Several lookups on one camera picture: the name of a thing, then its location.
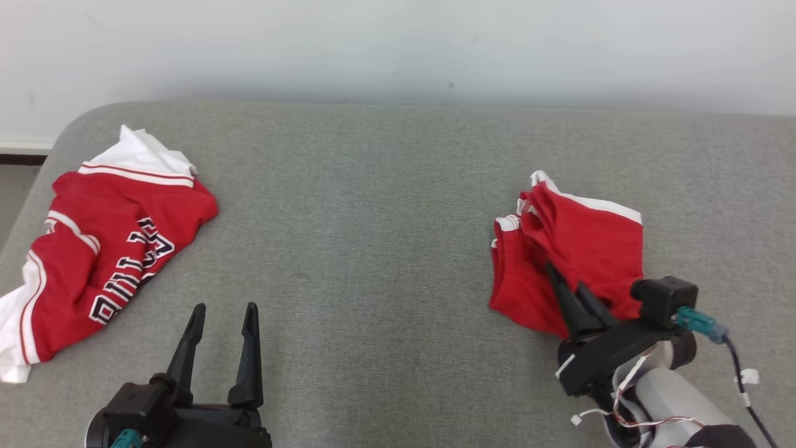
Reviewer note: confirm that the white wall baseboard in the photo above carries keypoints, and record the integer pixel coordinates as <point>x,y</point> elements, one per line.
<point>25,147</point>

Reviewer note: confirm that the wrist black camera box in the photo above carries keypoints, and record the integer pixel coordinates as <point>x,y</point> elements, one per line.
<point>140,404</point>
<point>662,298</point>

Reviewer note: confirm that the red shorts white trim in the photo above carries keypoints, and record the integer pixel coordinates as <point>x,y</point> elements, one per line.
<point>591,249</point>

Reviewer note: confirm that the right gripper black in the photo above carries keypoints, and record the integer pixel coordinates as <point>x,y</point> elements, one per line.
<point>612,354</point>

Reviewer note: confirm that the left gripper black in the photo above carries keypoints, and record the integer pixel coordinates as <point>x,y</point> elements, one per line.
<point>217,429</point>

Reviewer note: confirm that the red white basketball jersey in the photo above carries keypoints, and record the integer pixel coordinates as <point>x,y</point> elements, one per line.
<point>106,249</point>

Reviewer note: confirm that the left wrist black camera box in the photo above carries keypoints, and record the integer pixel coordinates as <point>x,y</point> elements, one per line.
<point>140,404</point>

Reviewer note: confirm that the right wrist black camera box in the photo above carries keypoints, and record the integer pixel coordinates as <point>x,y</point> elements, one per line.
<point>662,298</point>

